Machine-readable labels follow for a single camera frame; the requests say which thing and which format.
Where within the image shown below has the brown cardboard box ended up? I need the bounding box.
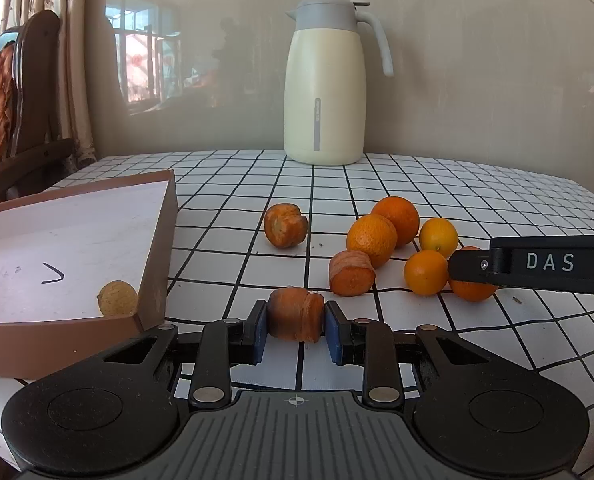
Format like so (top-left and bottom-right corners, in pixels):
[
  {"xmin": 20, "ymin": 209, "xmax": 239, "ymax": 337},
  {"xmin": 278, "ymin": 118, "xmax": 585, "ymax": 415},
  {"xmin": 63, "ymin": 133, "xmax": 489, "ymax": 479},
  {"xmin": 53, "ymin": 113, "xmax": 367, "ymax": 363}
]
[{"xmin": 0, "ymin": 169, "xmax": 179, "ymax": 380}]

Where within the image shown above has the rounded carrot end piece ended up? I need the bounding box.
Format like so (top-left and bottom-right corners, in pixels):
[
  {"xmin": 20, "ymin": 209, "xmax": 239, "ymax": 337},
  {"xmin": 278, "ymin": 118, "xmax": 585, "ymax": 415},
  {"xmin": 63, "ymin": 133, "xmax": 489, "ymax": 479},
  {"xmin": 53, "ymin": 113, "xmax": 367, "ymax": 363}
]
[{"xmin": 263, "ymin": 203, "xmax": 308, "ymax": 249}]

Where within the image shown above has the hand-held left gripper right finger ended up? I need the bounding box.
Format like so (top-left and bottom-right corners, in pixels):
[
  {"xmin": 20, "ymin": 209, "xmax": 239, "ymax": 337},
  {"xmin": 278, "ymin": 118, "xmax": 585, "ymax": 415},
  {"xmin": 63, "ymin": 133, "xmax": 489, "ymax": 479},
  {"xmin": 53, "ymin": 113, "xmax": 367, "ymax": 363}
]
[{"xmin": 325, "ymin": 301, "xmax": 495, "ymax": 409}]

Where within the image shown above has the cut carrot piece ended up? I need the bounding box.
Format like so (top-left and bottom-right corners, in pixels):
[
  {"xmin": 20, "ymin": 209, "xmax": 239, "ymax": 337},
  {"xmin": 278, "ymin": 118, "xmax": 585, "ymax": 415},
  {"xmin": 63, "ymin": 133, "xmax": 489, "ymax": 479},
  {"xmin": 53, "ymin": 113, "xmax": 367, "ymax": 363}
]
[
  {"xmin": 268, "ymin": 287, "xmax": 326, "ymax": 344},
  {"xmin": 328, "ymin": 250, "xmax": 376, "ymax": 297}
]

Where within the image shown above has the yellowish orange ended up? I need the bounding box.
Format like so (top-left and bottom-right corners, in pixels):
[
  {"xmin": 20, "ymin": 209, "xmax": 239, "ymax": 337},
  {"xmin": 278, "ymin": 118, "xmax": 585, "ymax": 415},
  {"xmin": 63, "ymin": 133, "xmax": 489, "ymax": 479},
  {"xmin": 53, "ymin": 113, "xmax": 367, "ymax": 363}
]
[{"xmin": 418, "ymin": 217, "xmax": 459, "ymax": 257}]

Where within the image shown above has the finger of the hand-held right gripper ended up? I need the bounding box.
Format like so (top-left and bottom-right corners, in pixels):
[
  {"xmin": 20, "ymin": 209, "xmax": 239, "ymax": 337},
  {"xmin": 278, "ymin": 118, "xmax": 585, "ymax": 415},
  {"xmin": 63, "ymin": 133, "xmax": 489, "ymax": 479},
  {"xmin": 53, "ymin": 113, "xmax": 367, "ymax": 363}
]
[{"xmin": 449, "ymin": 248, "xmax": 501, "ymax": 288}]

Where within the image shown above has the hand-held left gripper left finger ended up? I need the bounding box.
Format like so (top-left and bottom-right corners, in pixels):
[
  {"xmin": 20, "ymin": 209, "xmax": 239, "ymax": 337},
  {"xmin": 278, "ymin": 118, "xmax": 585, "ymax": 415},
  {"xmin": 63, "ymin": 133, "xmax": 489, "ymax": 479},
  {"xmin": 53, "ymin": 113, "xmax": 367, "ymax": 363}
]
[{"xmin": 99, "ymin": 300, "xmax": 268, "ymax": 409}]

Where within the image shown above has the beige patterned curtain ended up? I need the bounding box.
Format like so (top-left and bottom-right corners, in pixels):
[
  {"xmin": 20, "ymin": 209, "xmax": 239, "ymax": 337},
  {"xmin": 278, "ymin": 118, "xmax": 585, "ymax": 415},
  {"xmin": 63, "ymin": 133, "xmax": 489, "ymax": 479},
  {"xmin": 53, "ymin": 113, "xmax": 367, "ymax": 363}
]
[{"xmin": 1, "ymin": 0, "xmax": 98, "ymax": 177}]

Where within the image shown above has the cream thermos jug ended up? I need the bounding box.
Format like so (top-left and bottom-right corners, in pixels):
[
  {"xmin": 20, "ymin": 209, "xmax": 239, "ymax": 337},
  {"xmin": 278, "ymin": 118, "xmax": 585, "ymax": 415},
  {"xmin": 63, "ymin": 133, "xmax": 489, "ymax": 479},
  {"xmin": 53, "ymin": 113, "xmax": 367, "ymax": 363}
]
[{"xmin": 283, "ymin": 0, "xmax": 396, "ymax": 166}]

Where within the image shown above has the large orange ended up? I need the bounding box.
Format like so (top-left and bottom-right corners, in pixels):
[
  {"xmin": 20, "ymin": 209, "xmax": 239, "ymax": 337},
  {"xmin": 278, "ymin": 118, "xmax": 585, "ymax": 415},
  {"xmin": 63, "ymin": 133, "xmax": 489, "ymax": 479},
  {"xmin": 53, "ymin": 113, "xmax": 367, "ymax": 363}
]
[{"xmin": 371, "ymin": 196, "xmax": 421, "ymax": 247}]

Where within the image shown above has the checkered white tablecloth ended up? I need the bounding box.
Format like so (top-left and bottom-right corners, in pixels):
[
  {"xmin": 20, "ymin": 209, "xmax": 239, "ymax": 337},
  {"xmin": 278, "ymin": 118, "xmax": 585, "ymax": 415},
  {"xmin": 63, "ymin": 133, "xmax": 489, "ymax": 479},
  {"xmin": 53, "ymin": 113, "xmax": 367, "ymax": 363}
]
[{"xmin": 0, "ymin": 150, "xmax": 594, "ymax": 480}]

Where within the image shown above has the small orange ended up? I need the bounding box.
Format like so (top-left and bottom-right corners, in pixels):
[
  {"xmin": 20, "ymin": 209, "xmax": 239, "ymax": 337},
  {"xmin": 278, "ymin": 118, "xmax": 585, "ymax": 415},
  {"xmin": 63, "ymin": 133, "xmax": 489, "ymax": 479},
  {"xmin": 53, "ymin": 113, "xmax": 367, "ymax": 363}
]
[
  {"xmin": 448, "ymin": 246, "xmax": 498, "ymax": 303},
  {"xmin": 403, "ymin": 250, "xmax": 451, "ymax": 296}
]

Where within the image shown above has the small pale yellow fruit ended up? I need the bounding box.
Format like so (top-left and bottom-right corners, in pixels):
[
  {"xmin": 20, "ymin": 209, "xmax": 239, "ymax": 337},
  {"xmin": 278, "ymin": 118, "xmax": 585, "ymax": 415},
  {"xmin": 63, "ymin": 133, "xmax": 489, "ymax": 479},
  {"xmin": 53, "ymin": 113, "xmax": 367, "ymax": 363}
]
[{"xmin": 97, "ymin": 280, "xmax": 140, "ymax": 318}]

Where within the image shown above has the wooden chair with woven back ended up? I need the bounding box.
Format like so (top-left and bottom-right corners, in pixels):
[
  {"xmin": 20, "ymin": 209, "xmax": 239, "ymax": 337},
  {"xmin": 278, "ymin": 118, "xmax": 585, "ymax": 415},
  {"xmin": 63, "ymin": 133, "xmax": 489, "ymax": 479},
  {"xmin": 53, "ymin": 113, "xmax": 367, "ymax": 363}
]
[{"xmin": 0, "ymin": 9, "xmax": 76, "ymax": 211}]

